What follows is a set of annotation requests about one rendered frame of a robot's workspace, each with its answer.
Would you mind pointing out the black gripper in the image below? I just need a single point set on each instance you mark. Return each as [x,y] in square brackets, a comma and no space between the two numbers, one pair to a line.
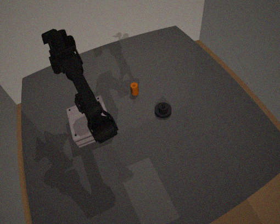
[46,39]

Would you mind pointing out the orange knob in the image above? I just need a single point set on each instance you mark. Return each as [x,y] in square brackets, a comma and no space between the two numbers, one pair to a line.
[134,88]

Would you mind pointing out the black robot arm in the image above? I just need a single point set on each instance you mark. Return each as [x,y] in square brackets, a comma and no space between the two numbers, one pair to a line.
[101,127]

